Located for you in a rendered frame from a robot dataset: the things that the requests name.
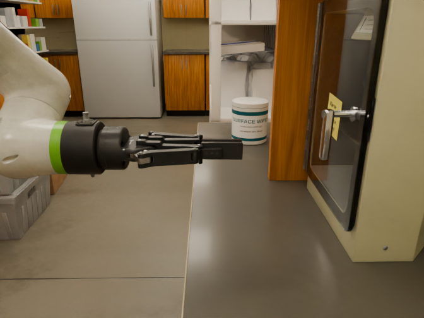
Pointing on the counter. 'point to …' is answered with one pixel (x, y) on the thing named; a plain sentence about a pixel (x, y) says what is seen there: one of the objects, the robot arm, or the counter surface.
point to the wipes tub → (250, 120)
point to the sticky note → (335, 110)
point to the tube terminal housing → (392, 149)
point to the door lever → (331, 128)
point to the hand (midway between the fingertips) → (221, 148)
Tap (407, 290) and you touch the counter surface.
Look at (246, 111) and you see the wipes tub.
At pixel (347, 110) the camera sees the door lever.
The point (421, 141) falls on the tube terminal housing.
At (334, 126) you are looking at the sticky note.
